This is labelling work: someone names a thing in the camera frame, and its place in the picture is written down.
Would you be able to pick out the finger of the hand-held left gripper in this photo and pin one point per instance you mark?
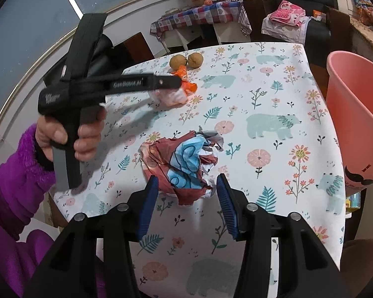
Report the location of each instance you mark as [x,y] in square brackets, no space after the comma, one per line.
[167,82]

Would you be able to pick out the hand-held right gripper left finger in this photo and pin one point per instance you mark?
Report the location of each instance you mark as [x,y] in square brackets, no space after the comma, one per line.
[147,208]

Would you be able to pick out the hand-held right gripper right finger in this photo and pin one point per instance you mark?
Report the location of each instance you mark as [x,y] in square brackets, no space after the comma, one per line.
[228,208]

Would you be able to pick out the white pink wrapper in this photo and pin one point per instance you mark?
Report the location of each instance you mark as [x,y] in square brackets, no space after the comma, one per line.
[171,97]

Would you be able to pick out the orange wrapper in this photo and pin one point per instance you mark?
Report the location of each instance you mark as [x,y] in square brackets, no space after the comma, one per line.
[189,87]

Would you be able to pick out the red blue paper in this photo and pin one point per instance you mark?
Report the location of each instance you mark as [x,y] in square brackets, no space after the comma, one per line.
[180,161]

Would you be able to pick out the pink plastic bucket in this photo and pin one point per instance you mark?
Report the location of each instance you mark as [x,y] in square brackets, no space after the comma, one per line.
[354,99]

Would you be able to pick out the person's left forearm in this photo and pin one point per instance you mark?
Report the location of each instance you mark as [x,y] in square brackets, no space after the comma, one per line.
[12,186]

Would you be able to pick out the person's left hand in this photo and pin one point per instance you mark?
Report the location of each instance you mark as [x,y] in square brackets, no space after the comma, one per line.
[88,139]

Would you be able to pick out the black leather chair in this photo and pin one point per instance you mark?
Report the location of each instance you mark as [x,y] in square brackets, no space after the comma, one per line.
[104,56]

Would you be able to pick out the brown wooden board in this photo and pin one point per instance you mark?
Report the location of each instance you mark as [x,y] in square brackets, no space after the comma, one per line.
[136,46]

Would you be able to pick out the small white table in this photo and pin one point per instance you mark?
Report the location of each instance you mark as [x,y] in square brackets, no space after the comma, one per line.
[230,35]

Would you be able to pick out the checkered tablecloth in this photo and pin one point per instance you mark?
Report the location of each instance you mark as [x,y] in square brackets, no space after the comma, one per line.
[205,12]

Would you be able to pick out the curved window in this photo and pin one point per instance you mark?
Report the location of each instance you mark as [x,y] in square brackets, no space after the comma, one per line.
[34,21]

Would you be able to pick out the small orange fruit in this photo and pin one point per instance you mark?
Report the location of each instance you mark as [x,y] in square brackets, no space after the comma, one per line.
[208,2]

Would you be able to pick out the floral bear tablecloth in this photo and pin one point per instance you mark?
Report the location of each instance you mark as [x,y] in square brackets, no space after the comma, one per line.
[267,77]

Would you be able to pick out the white red printed cloth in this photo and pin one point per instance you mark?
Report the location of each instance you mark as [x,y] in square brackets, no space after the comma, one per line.
[245,18]

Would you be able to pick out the pink patterned cloth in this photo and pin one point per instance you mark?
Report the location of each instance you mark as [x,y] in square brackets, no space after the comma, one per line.
[286,14]

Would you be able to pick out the orange packet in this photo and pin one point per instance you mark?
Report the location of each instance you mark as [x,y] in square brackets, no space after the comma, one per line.
[318,14]

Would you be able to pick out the brown wooden nightstand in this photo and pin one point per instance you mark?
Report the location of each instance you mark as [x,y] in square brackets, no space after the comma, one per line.
[338,31]

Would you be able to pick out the cartoon printed pillow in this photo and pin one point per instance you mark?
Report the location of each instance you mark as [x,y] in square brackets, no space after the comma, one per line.
[360,0]

